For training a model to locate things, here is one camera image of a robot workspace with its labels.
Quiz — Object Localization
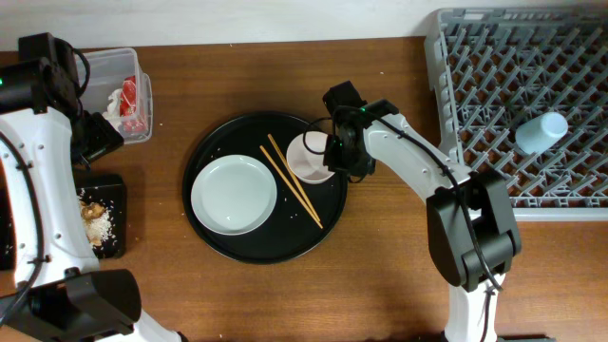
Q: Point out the grey dishwasher rack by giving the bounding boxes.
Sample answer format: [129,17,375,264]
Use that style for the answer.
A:
[425,7,607,221]

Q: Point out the white plate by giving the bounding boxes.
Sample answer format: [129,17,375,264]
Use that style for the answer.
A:
[189,155,277,236]

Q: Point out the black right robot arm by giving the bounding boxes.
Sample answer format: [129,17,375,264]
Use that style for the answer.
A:
[324,100,522,341]

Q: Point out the white tissue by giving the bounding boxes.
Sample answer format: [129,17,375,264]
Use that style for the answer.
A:
[103,89,123,133]

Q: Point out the red snack wrapper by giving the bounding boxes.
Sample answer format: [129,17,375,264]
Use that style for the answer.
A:
[120,76,146,133]

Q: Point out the brown food chunk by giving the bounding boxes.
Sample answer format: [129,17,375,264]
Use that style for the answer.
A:
[80,201,105,220]

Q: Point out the round black serving tray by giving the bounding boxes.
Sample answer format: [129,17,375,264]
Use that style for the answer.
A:
[181,111,348,264]

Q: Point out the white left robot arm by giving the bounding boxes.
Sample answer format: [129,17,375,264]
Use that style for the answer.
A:
[1,57,184,341]

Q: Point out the clear plastic bin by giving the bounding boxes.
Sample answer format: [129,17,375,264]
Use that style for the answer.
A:
[77,47,153,144]

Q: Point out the white bowl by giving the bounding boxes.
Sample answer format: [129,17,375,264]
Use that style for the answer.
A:
[286,131,334,184]

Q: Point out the wooden chopstick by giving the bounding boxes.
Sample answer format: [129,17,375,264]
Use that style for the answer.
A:
[259,145,323,229]
[267,134,323,228]

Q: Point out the black rectangular tray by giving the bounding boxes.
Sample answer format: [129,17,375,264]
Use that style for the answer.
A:
[1,175,127,271]

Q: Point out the light blue plastic cup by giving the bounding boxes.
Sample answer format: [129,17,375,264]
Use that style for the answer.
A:
[515,112,569,154]

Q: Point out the rice and noodle scraps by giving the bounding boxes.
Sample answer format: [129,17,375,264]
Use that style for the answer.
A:
[77,189,115,248]

